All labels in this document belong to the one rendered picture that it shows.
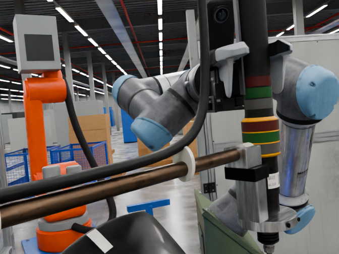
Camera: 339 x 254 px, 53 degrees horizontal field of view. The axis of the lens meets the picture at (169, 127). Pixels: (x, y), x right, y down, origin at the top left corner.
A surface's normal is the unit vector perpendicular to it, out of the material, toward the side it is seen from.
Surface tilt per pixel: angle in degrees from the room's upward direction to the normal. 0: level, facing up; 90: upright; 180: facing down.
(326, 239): 90
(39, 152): 96
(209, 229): 90
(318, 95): 108
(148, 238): 37
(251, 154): 90
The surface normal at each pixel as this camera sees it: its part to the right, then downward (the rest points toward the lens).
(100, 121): 0.00, 0.05
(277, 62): -0.95, 0.16
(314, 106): 0.49, 0.32
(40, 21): 0.48, 0.00
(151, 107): -0.48, -0.58
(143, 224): 0.44, -0.85
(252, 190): -0.72, 0.10
